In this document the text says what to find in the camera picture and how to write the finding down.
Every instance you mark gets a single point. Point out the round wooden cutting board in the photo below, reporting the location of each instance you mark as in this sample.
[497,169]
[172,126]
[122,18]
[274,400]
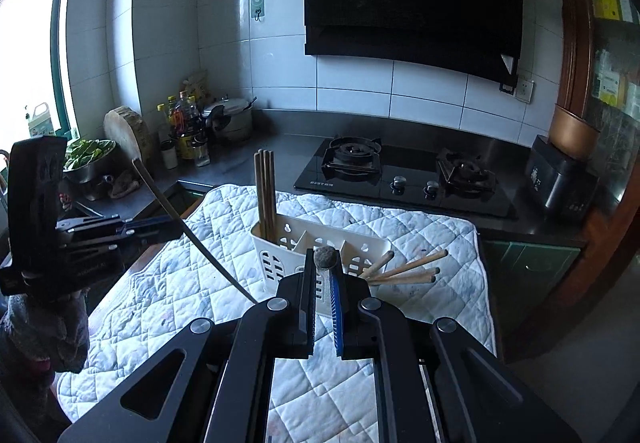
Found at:
[122,133]

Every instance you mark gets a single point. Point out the copper coloured pot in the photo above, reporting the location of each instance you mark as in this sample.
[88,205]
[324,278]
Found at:
[572,133]

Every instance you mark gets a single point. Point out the cluster of condiment bottles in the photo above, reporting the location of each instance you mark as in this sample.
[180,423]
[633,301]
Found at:
[187,143]

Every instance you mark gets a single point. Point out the green window frame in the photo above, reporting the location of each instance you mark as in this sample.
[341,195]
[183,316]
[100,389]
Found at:
[62,48]

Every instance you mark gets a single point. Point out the black rice cooker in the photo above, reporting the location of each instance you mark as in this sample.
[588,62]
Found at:
[560,183]

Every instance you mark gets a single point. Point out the green wall hook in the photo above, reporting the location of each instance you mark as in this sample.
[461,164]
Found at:
[257,4]

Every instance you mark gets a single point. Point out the white plastic utensil holder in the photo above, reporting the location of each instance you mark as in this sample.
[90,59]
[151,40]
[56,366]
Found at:
[280,248]

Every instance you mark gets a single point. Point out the group of wooden chopsticks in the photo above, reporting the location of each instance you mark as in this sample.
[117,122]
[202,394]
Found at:
[265,193]

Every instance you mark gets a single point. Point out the green vegetables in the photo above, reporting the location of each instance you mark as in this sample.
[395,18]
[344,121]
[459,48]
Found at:
[90,153]

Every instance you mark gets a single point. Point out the white quilted blanket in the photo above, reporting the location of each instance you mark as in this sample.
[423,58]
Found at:
[150,303]

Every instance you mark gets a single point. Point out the black gas stove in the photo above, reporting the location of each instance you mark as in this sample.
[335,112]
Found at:
[400,173]

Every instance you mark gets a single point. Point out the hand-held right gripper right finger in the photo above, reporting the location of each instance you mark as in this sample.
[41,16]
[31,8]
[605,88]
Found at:
[337,318]

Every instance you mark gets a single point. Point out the detergent jug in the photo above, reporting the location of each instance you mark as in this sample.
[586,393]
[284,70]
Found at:
[41,123]

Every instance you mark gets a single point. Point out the steel bowl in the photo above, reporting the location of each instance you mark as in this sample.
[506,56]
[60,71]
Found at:
[90,173]

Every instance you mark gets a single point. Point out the person's left forearm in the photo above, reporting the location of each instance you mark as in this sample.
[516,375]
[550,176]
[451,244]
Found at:
[25,398]

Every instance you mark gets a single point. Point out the ginger root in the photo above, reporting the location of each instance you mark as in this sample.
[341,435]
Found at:
[125,185]

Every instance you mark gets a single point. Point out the wooden glass-door cabinet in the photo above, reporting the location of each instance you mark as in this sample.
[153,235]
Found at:
[580,23]

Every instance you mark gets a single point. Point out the steel pressure cooker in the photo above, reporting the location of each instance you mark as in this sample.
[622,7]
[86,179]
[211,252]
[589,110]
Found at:
[227,120]

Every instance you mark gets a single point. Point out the person's left hand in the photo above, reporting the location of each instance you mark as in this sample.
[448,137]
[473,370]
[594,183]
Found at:
[50,328]

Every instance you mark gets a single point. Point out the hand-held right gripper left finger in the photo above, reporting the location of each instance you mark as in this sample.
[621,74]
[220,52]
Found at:
[305,313]

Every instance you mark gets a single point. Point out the white wall socket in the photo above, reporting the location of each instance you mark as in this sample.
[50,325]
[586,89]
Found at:
[524,90]

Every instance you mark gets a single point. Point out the long brown chopstick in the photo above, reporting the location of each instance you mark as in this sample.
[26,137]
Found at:
[382,263]
[325,258]
[205,248]

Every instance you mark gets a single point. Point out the green lower cabinet door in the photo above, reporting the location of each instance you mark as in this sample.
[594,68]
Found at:
[530,278]

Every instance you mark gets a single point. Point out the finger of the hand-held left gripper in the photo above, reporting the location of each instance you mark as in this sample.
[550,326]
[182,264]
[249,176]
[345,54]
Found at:
[135,241]
[145,228]

